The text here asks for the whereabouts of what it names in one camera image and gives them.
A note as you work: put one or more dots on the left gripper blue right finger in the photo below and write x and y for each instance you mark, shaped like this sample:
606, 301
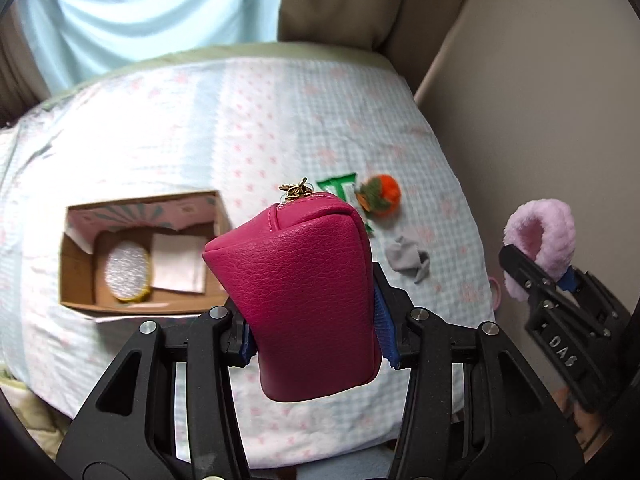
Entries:
385, 329

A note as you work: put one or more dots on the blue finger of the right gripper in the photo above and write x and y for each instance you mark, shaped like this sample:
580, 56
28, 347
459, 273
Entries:
568, 282

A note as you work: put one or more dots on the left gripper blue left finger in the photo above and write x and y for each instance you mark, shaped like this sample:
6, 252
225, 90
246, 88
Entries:
248, 345

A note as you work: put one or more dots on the pink fluffy plush item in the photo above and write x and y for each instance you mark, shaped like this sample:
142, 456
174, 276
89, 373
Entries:
542, 232

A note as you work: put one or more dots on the grey cloth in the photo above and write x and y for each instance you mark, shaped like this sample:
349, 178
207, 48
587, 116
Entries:
405, 255

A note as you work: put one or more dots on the magenta leather pouch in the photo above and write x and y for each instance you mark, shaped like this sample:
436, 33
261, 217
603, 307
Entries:
301, 275

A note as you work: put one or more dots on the orange green pompom ball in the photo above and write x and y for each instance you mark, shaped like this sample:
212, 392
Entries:
380, 195

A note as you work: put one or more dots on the white paper napkin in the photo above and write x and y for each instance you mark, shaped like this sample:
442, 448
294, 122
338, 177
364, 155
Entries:
177, 263

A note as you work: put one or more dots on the cardboard box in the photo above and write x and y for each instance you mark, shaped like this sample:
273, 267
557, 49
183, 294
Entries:
92, 230

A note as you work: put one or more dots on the checkered floral bed sheet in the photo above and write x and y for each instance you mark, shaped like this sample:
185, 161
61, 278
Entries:
241, 127

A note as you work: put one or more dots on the beige curtain right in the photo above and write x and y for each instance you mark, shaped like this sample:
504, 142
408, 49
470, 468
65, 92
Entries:
409, 33

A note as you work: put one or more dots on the light blue curtain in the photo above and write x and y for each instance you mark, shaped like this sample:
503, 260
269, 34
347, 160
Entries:
76, 40

